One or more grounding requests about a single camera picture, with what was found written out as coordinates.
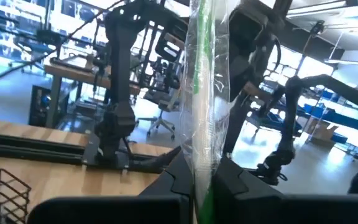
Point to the blue storage bins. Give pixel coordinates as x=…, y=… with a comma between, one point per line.
x=337, y=116

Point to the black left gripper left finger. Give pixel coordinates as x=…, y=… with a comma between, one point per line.
x=166, y=205

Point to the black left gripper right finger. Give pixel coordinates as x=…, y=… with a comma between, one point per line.
x=259, y=208

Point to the black jointed leader arm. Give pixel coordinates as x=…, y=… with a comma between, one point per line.
x=289, y=124

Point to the grey office chair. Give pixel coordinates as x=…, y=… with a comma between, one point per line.
x=166, y=105

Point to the black box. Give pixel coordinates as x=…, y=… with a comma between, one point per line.
x=39, y=105

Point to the green toothbrush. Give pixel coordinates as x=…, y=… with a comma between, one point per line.
x=202, y=77

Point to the long ceiling lamp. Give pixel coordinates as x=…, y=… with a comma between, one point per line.
x=315, y=8
x=353, y=63

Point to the cardboard box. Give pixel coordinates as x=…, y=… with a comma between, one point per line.
x=322, y=132

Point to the wooden workbench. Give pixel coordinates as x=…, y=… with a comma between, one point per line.
x=73, y=73

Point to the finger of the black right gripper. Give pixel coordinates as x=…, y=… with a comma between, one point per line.
x=236, y=124

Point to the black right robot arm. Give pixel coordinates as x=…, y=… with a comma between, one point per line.
x=120, y=77

